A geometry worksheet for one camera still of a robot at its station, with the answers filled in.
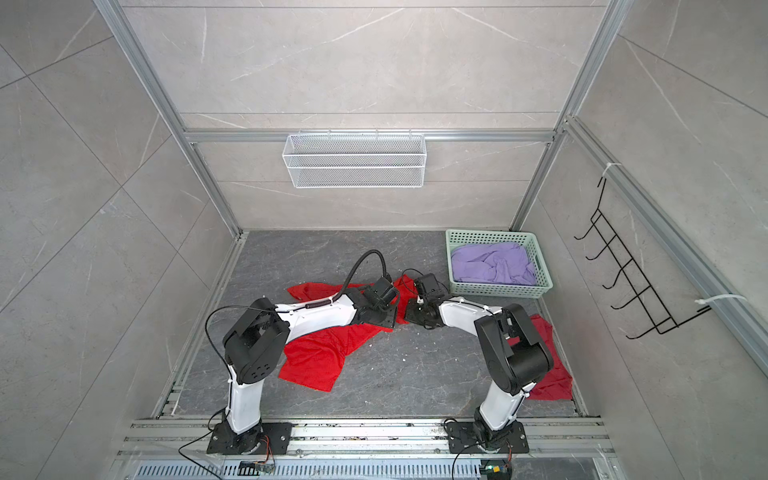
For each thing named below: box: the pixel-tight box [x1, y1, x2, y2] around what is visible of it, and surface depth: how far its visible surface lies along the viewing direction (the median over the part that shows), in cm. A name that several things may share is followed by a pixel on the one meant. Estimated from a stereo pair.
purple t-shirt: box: [451, 242, 537, 285], surface depth 109 cm
